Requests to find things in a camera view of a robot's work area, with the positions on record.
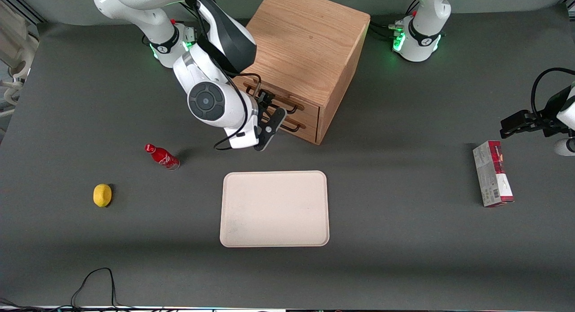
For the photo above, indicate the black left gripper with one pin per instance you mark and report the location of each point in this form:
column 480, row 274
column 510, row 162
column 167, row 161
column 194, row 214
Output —
column 549, row 120

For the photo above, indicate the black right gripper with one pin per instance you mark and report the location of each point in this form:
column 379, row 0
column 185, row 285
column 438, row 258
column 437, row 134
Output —
column 265, row 99

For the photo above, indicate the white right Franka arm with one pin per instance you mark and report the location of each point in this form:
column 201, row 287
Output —
column 206, row 100

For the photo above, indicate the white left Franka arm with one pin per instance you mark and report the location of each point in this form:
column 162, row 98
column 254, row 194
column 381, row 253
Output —
column 422, row 37

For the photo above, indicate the oak wooden drawer cabinet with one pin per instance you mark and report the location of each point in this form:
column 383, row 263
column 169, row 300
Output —
column 305, row 42

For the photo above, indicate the red and grey carton box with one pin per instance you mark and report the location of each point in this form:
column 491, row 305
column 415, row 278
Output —
column 492, row 177

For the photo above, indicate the cream rectangular plastic tray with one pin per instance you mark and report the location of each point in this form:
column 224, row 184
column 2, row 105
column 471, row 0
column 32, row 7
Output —
column 274, row 208

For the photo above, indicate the red cola bottle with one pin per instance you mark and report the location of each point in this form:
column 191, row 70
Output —
column 162, row 158

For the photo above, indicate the yellow lemon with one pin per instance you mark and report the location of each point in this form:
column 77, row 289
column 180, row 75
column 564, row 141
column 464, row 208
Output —
column 102, row 195

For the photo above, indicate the white metal frame equipment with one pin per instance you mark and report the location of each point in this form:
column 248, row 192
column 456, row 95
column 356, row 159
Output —
column 18, row 51

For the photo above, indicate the dark aluminium frame rail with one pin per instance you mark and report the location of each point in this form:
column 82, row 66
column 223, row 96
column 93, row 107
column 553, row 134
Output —
column 29, row 8

